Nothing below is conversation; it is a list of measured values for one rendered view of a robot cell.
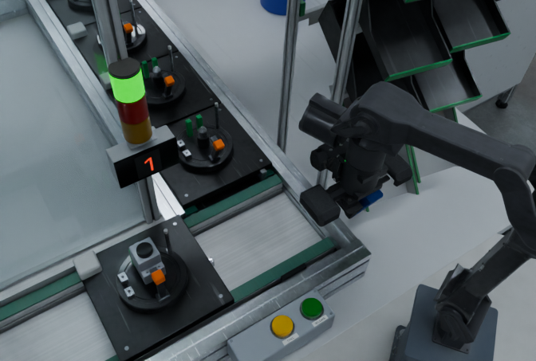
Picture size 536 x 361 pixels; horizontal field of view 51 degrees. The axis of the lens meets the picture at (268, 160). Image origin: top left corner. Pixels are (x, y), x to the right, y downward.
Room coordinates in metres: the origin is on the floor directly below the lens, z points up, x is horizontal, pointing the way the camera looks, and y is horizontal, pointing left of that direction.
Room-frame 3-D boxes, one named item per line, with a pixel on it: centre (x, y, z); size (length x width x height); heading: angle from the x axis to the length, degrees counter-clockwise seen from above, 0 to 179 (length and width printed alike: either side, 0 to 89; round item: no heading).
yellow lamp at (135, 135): (0.66, 0.23, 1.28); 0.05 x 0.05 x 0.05
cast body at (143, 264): (0.54, 0.22, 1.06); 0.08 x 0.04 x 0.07; 36
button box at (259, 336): (0.45, -0.05, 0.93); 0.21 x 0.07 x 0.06; 125
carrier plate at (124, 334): (0.53, 0.22, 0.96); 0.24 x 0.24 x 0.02; 35
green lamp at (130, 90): (0.66, 0.23, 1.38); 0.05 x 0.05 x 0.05
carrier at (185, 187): (0.88, 0.16, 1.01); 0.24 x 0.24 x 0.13; 35
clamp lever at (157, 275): (0.49, 0.19, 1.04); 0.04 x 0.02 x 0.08; 35
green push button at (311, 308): (0.49, -0.10, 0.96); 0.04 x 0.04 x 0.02
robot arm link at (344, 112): (0.56, -0.11, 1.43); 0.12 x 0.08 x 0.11; 58
